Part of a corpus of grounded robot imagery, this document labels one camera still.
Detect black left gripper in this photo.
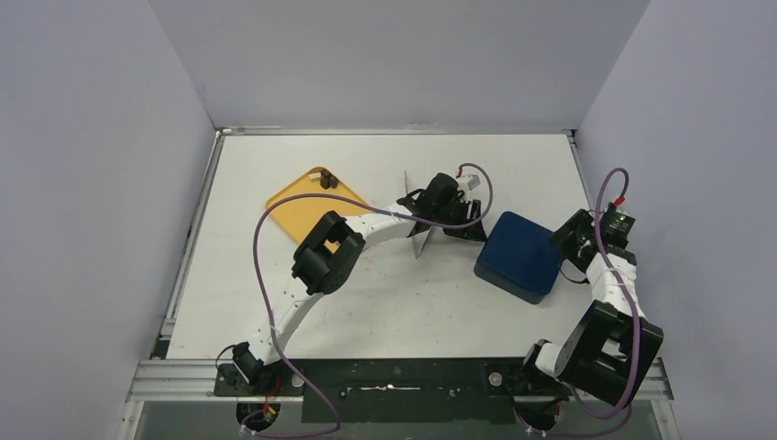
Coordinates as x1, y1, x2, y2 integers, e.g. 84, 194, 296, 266
433, 198, 486, 243

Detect metal tweezers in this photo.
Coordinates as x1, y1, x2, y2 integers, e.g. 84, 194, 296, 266
403, 170, 433, 259

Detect blue box lid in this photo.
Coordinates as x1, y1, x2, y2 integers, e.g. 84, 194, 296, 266
474, 211, 562, 304

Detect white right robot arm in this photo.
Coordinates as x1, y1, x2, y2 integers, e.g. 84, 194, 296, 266
518, 203, 663, 408

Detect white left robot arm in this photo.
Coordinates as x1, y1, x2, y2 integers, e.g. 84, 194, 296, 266
232, 170, 491, 394

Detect yellow tray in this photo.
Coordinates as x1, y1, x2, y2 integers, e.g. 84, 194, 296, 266
265, 167, 369, 245

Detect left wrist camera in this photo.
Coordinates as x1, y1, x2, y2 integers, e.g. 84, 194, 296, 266
457, 174, 480, 191

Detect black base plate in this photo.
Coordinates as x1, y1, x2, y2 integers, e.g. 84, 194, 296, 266
213, 357, 567, 424

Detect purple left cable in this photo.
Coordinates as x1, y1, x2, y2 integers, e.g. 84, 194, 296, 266
252, 161, 494, 440

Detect aluminium frame rail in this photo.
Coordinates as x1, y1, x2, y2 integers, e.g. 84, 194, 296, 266
127, 359, 305, 403

